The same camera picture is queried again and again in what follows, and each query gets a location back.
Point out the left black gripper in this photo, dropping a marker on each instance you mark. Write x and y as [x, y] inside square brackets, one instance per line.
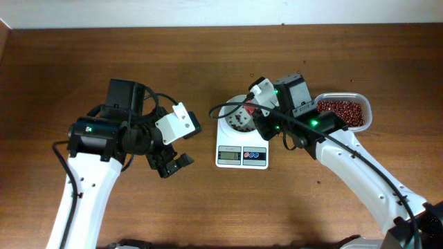
[158, 162]

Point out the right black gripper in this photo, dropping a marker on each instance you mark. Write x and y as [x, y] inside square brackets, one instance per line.
[260, 122]

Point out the pink measuring scoop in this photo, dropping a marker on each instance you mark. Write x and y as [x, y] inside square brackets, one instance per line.
[249, 108]

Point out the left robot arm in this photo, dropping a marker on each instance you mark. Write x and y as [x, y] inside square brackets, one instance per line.
[103, 143]

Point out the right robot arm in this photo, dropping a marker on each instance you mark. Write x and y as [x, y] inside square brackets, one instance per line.
[407, 219]

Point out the white digital kitchen scale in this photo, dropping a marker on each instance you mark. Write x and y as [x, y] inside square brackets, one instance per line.
[240, 150]

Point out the white round bowl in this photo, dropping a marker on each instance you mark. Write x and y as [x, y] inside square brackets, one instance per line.
[228, 109]

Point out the beans in white bowl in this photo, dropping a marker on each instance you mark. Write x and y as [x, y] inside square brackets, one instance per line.
[241, 121]

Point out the red adzuki beans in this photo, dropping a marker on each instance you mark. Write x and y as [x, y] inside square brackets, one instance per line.
[350, 112]

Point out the clear plastic bean container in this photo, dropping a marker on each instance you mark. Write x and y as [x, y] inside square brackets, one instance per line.
[351, 97]

